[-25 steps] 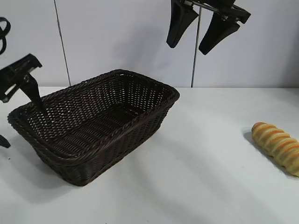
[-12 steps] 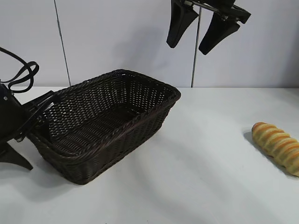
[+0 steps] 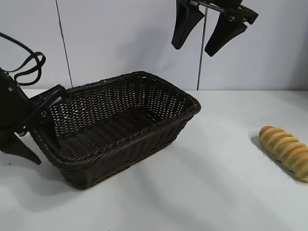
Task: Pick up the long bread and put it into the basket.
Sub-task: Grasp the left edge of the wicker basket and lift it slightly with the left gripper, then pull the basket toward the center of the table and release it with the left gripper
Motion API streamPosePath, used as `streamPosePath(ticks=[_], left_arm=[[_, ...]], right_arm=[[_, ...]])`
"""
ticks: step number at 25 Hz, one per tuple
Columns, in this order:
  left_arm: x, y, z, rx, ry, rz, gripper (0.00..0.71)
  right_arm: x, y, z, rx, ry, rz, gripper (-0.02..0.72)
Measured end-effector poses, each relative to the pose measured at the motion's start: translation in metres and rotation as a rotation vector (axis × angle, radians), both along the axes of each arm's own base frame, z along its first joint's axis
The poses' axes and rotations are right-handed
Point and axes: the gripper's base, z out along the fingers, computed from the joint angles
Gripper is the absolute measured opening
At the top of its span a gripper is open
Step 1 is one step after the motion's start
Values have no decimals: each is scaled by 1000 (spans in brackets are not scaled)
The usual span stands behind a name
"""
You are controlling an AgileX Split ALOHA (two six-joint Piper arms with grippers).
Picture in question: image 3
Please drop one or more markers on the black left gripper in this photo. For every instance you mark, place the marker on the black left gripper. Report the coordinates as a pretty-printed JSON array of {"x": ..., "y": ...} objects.
[{"x": 12, "y": 103}]

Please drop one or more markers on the long golden ridged bread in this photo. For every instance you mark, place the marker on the long golden ridged bread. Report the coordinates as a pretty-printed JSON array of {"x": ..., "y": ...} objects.
[{"x": 284, "y": 150}]

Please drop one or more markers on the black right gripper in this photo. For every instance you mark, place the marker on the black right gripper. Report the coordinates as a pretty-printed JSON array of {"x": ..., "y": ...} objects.
[{"x": 226, "y": 4}]

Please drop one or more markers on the dark brown woven basket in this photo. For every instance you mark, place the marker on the dark brown woven basket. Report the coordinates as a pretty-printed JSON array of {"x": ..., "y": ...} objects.
[{"x": 120, "y": 134}]

